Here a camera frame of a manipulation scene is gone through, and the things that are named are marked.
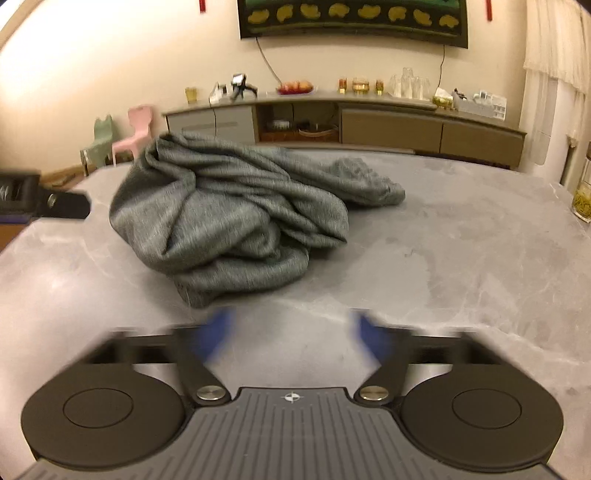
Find grey sweatpants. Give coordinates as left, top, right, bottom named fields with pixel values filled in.
left=109, top=132, right=406, bottom=308

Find green plastic child chair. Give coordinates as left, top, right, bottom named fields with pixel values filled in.
left=80, top=115, right=115, bottom=176

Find pink plastic child chair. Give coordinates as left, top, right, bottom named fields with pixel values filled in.
left=111, top=105, right=153, bottom=165

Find yellow cup on sideboard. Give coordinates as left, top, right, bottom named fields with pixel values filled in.
left=184, top=87, right=198, bottom=104

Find long grey tv sideboard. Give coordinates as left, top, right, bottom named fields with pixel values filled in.
left=163, top=92, right=526, bottom=170

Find glass jar of green tea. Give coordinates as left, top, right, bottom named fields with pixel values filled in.
left=571, top=145, right=591, bottom=224

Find black gadget on sideboard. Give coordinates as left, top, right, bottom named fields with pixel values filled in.
left=230, top=73, right=259, bottom=102

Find clear drinking glasses group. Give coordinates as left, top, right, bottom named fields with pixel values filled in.
left=387, top=67, right=432, bottom=101

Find red fruit plate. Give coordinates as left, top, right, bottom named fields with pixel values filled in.
left=276, top=81, right=314, bottom=95

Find cream curtain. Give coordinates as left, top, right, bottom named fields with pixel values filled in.
left=519, top=1, right=590, bottom=190

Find red chinese knot ornament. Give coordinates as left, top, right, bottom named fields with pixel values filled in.
left=485, top=0, right=493, bottom=22

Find framed green yellow wall picture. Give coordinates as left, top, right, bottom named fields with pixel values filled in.
left=238, top=0, right=469, bottom=49

